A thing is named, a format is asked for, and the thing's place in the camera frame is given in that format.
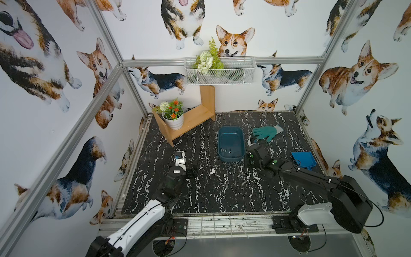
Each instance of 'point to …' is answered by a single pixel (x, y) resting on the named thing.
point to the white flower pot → (175, 125)
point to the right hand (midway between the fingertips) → (248, 152)
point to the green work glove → (271, 131)
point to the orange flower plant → (173, 110)
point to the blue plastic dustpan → (304, 159)
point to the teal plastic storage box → (231, 145)
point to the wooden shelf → (192, 117)
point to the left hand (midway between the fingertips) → (188, 157)
